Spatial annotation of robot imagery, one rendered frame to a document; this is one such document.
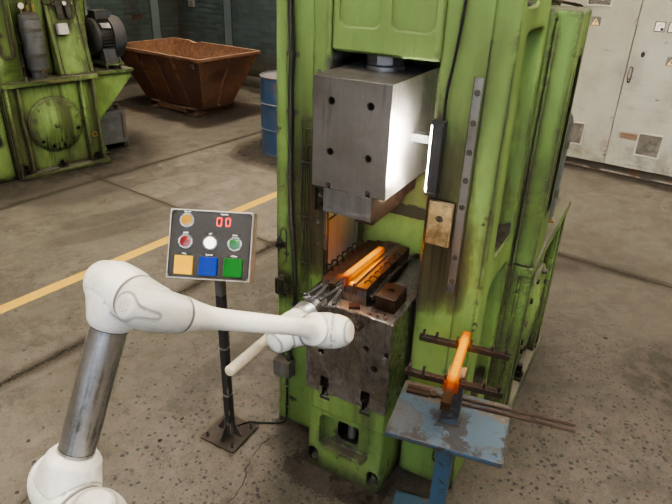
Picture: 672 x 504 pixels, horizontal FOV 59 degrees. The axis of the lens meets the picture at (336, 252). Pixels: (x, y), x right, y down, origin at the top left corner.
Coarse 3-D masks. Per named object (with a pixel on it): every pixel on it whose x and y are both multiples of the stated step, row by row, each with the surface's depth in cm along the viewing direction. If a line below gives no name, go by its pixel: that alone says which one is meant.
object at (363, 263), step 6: (378, 246) 249; (372, 252) 244; (378, 252) 244; (366, 258) 238; (372, 258) 240; (360, 264) 233; (366, 264) 236; (348, 270) 228; (354, 270) 228; (360, 270) 232; (336, 276) 220; (342, 276) 221; (348, 276) 223; (354, 276) 228; (330, 282) 216; (336, 282) 216; (348, 282) 222; (330, 288) 216
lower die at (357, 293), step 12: (360, 252) 256; (396, 252) 254; (408, 252) 259; (348, 264) 246; (324, 276) 236; (384, 276) 240; (348, 288) 230; (360, 288) 227; (348, 300) 232; (360, 300) 229
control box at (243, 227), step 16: (176, 208) 238; (176, 224) 237; (192, 224) 237; (208, 224) 236; (224, 224) 236; (240, 224) 236; (256, 224) 242; (176, 240) 237; (192, 240) 236; (224, 240) 236; (240, 240) 235; (208, 256) 236; (224, 256) 235; (240, 256) 235; (192, 272) 236
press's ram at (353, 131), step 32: (352, 64) 221; (416, 64) 225; (320, 96) 203; (352, 96) 197; (384, 96) 192; (416, 96) 209; (320, 128) 208; (352, 128) 202; (384, 128) 196; (416, 128) 216; (320, 160) 214; (352, 160) 207; (384, 160) 201; (416, 160) 225; (352, 192) 212; (384, 192) 206
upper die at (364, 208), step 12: (324, 192) 218; (336, 192) 216; (396, 192) 229; (408, 192) 240; (324, 204) 220; (336, 204) 218; (348, 204) 215; (360, 204) 212; (372, 204) 211; (384, 204) 221; (348, 216) 217; (360, 216) 214; (372, 216) 213
